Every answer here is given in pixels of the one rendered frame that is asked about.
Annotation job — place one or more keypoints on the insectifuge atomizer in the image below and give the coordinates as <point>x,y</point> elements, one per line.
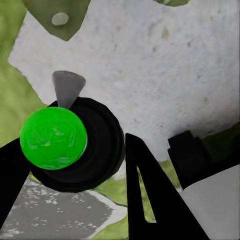
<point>76,143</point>

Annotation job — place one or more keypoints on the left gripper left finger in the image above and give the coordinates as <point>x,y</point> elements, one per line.
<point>14,171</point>

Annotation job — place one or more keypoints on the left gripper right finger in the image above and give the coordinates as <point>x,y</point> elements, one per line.
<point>173,218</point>

